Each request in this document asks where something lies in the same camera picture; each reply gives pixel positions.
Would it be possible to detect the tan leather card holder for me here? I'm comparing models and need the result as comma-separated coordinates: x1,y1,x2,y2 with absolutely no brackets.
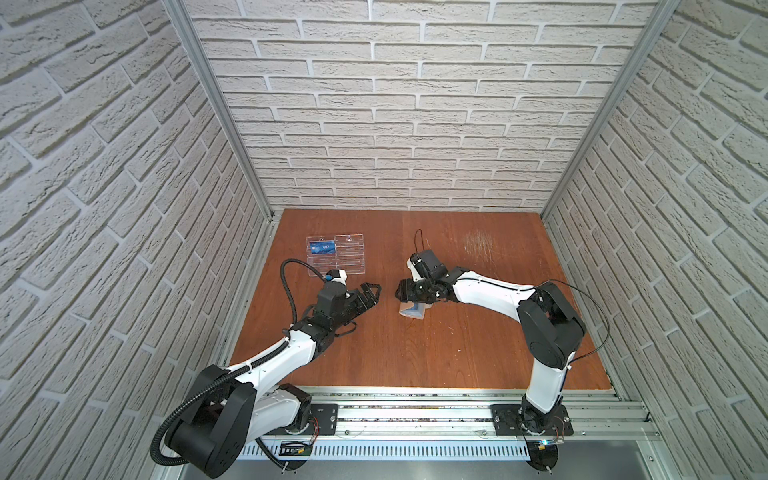
399,302,429,319

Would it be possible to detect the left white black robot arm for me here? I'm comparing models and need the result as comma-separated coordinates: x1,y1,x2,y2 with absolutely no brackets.
149,277,381,479

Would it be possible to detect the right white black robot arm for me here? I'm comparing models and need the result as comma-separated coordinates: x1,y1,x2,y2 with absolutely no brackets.
396,268,586,432

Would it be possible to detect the clear plastic organizer box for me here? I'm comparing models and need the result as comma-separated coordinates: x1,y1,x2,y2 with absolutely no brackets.
306,234,366,275

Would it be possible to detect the blue item in box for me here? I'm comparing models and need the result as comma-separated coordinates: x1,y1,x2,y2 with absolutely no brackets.
309,240,336,255

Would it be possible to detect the perforated metal vent strip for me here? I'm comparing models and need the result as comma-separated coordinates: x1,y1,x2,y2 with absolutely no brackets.
185,442,532,462

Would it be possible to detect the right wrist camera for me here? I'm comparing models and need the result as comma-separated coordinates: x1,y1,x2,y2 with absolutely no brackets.
407,250,448,281

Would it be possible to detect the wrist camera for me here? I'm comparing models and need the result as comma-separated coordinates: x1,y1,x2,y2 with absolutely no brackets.
325,269,348,285
407,250,448,281

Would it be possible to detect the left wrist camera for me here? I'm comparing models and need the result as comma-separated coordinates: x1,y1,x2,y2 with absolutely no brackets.
325,269,348,285

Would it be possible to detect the aluminium rail frame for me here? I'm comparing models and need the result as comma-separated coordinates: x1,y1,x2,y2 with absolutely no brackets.
217,386,681,479

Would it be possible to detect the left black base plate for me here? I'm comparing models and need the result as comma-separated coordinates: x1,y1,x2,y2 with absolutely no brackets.
268,403,339,436

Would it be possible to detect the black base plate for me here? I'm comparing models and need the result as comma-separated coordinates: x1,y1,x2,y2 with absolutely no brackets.
268,403,339,436
490,403,574,437

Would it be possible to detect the left black corrugated cable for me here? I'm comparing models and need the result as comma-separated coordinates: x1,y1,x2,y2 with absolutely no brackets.
149,258,328,472

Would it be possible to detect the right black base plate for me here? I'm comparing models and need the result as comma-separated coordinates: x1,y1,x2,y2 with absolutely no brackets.
490,403,574,437

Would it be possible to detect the right thin black cable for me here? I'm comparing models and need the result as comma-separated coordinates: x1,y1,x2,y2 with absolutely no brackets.
467,277,612,364

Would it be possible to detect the left corner aluminium post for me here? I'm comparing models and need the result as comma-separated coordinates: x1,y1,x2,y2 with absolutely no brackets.
164,0,275,221

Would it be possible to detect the corner aluminium post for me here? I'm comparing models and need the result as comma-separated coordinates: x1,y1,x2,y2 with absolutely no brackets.
164,0,275,221
539,0,682,220

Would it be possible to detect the right corner aluminium post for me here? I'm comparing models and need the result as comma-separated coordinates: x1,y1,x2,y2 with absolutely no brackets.
539,0,682,220

